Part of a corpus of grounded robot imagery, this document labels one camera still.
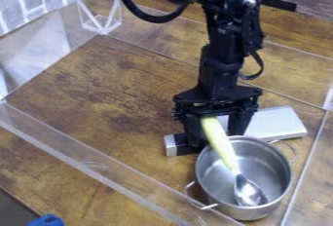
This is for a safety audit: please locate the small silver pot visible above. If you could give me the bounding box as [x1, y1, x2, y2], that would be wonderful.
[183, 134, 300, 221]

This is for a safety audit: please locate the clear acrylic corner bracket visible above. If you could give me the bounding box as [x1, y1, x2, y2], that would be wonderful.
[76, 0, 122, 35]

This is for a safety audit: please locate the black and silver block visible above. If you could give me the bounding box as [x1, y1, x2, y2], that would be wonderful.
[165, 133, 190, 157]

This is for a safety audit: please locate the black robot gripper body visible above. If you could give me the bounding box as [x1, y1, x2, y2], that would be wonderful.
[173, 46, 262, 123]

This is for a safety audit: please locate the clear acrylic barrier panel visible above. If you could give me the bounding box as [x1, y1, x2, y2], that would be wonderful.
[0, 0, 333, 226]

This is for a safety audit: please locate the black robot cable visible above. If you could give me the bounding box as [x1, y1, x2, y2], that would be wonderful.
[113, 0, 206, 24]

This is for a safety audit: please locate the grey flat metal box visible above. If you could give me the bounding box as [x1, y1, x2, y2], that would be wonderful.
[242, 106, 309, 142]

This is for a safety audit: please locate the yellow handled metal spoon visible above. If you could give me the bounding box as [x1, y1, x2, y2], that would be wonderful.
[201, 117, 268, 207]

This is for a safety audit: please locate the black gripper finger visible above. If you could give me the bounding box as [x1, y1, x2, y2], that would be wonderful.
[183, 115, 208, 149]
[228, 108, 257, 135]

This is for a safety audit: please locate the black strip on wall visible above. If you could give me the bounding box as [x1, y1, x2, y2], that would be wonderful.
[262, 0, 297, 12]

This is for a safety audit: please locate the blue object at corner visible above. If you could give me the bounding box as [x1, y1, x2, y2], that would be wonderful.
[24, 214, 66, 226]

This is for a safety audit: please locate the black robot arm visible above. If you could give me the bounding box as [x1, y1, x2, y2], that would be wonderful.
[166, 0, 264, 152]

